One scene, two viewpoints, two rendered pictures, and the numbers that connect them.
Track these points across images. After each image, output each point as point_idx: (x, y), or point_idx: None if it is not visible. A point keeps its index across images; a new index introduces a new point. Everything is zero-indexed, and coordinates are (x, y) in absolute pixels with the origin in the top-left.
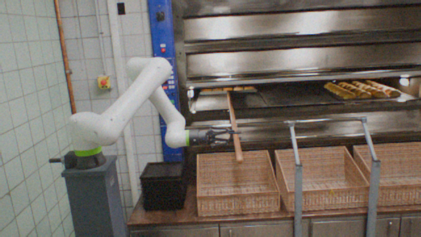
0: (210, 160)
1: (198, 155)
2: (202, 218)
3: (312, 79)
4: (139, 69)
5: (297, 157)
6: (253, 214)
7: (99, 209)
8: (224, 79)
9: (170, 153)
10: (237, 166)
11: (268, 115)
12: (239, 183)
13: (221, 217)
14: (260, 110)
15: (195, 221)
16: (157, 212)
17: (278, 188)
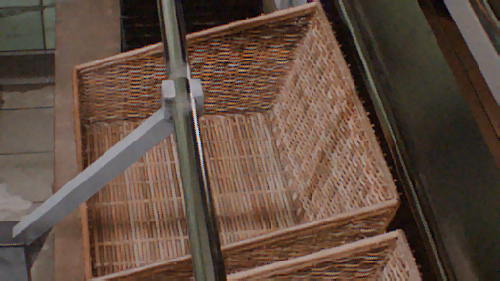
0: (319, 51)
1: (315, 4)
2: (64, 139)
3: (447, 6)
4: None
5: (35, 215)
6: (77, 265)
7: None
8: None
9: None
10: (334, 153)
11: (451, 60)
12: (308, 210)
13: (67, 181)
14: (442, 7)
15: (54, 126)
16: (111, 43)
17: (105, 278)
